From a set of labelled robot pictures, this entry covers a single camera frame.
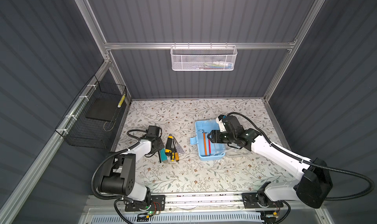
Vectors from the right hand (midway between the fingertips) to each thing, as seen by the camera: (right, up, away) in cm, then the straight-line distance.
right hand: (212, 137), depth 81 cm
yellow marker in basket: (-52, +20, +1) cm, 56 cm away
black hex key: (-31, -14, +8) cm, 35 cm away
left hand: (-34, -8, +13) cm, 37 cm away
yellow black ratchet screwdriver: (-26, -7, +13) cm, 30 cm away
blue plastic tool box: (-2, -10, +11) cm, 15 cm away
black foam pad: (-58, +16, -5) cm, 60 cm away
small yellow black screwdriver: (-24, -12, +8) cm, 28 cm away
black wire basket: (-63, +9, -8) cm, 64 cm away
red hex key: (0, -9, +13) cm, 15 cm away
